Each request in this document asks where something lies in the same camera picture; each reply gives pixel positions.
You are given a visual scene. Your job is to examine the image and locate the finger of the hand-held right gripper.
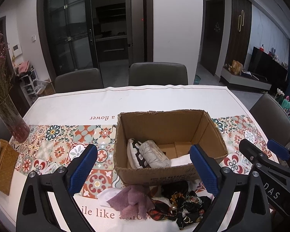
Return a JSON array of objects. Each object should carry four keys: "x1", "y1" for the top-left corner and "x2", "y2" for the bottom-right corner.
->
[
  {"x1": 267, "y1": 139, "x2": 290, "y2": 171},
  {"x1": 239, "y1": 139, "x2": 271, "y2": 174}
]

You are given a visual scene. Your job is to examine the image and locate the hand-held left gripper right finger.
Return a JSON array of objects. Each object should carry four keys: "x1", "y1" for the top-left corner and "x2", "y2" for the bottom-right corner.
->
[{"x1": 189, "y1": 144, "x2": 272, "y2": 232}]

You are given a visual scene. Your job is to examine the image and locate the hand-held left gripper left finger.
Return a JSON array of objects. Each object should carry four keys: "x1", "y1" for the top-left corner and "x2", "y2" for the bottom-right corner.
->
[{"x1": 16, "y1": 144, "x2": 98, "y2": 232}]

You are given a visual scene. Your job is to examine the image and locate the white cloth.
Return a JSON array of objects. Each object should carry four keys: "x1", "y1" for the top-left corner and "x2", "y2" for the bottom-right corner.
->
[{"x1": 170, "y1": 156, "x2": 196, "y2": 167}]

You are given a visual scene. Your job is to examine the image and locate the black floral scarf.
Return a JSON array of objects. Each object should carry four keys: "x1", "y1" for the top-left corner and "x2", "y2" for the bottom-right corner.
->
[
  {"x1": 169, "y1": 190, "x2": 212, "y2": 209},
  {"x1": 175, "y1": 208, "x2": 208, "y2": 230}
]

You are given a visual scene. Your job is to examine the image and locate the dark brown scrunchie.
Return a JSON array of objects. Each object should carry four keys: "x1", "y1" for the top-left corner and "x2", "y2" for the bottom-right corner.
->
[{"x1": 161, "y1": 181, "x2": 189, "y2": 197}]

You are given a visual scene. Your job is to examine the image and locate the white fabric piece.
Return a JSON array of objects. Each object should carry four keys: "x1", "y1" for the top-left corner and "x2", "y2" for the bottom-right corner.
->
[{"x1": 97, "y1": 188, "x2": 122, "y2": 207}]

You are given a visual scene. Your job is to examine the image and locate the grey floral pouch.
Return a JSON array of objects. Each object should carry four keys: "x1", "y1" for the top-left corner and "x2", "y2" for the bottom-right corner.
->
[{"x1": 138, "y1": 140, "x2": 172, "y2": 168}]

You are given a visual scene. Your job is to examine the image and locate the black pouch with white dots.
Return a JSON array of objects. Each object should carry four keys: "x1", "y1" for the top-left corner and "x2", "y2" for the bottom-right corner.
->
[{"x1": 127, "y1": 138, "x2": 150, "y2": 169}]

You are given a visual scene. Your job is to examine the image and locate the purple fluffy cloth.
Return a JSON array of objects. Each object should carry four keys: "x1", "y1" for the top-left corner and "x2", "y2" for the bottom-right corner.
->
[{"x1": 108, "y1": 185, "x2": 155, "y2": 217}]

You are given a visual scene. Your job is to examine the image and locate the red black patterned bow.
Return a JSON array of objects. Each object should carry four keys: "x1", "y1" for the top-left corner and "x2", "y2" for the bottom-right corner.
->
[{"x1": 147, "y1": 198, "x2": 182, "y2": 221}]

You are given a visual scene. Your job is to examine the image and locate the brown cardboard box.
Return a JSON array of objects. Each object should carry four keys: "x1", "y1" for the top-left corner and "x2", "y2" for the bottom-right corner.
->
[{"x1": 113, "y1": 109, "x2": 229, "y2": 186}]

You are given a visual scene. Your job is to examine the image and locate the grey dining chair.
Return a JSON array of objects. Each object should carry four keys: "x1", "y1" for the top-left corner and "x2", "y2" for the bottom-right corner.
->
[
  {"x1": 249, "y1": 93, "x2": 290, "y2": 148},
  {"x1": 54, "y1": 68, "x2": 104, "y2": 95},
  {"x1": 128, "y1": 62, "x2": 188, "y2": 87}
]

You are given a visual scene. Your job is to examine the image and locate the white television cabinet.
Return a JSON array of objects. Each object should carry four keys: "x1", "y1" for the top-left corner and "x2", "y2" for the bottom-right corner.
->
[{"x1": 219, "y1": 66, "x2": 272, "y2": 93}]

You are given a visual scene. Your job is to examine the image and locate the yellow woven tissue box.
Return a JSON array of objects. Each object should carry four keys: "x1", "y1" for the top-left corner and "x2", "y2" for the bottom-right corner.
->
[{"x1": 0, "y1": 139, "x2": 19, "y2": 196}]

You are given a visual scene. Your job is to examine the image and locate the glass vase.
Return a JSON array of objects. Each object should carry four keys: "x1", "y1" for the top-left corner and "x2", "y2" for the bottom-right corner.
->
[{"x1": 0, "y1": 101, "x2": 31, "y2": 143}]

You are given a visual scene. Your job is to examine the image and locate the black television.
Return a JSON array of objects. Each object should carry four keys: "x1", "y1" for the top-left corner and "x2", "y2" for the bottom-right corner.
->
[{"x1": 248, "y1": 46, "x2": 288, "y2": 83}]

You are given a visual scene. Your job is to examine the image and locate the yellow gift bags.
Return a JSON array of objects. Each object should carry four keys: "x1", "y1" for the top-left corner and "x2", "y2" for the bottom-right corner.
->
[{"x1": 231, "y1": 60, "x2": 243, "y2": 74}]

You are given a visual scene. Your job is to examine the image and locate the white shoe rack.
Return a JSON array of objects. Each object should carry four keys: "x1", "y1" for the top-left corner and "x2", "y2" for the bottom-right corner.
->
[{"x1": 18, "y1": 69, "x2": 43, "y2": 102}]

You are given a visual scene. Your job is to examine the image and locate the pink cloth item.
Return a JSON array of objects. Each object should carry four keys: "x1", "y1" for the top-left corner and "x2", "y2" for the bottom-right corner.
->
[{"x1": 16, "y1": 61, "x2": 31, "y2": 74}]

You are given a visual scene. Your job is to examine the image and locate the dark interior door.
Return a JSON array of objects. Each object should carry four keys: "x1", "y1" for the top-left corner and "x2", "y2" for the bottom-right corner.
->
[{"x1": 199, "y1": 0, "x2": 226, "y2": 76}]

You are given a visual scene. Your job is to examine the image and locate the glass sliding door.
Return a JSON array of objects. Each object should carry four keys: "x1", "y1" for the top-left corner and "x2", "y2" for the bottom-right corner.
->
[{"x1": 37, "y1": 0, "x2": 104, "y2": 78}]

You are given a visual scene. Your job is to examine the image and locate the wooden door with gold handle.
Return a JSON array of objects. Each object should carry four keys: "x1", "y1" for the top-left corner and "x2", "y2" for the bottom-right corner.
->
[{"x1": 228, "y1": 0, "x2": 253, "y2": 66}]

